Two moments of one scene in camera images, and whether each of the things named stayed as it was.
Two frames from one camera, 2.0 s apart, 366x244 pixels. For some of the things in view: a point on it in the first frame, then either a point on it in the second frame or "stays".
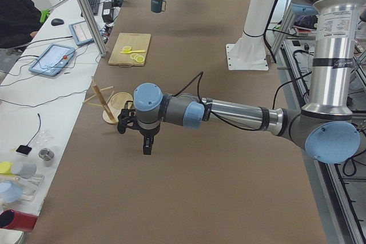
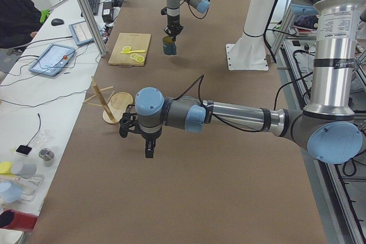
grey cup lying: [24, 170] stays
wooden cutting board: [136, 41] stays
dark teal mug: [156, 5] to [169, 46]
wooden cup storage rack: [114, 104] stays
